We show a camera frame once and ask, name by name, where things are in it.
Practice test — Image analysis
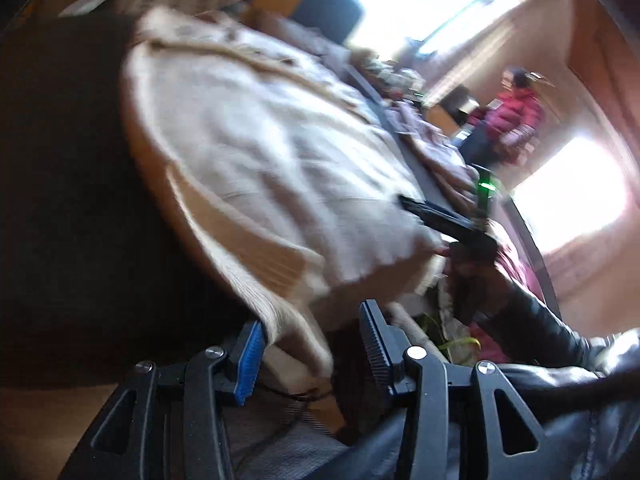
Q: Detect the beige knit sweater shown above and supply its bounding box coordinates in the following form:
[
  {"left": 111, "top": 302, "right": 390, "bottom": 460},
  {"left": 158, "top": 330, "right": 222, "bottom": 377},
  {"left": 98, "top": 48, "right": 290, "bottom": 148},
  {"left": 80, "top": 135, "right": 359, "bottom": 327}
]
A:
[{"left": 120, "top": 6, "right": 438, "bottom": 377}]

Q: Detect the person right hand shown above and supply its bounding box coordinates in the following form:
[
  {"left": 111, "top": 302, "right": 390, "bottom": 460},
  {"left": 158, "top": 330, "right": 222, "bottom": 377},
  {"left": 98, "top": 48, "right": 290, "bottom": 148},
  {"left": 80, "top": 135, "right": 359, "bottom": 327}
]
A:
[{"left": 442, "top": 243, "right": 513, "bottom": 325}]

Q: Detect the mauve knit garment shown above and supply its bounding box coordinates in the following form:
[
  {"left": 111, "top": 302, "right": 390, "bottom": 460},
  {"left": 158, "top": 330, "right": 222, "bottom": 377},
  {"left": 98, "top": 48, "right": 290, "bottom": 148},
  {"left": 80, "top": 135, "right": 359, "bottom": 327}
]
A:
[{"left": 385, "top": 101, "right": 480, "bottom": 217}]

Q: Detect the person in red jacket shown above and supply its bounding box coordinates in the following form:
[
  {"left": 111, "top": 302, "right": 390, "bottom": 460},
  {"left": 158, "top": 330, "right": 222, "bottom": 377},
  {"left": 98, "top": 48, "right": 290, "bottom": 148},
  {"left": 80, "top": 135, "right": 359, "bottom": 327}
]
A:
[{"left": 457, "top": 67, "right": 544, "bottom": 168}]

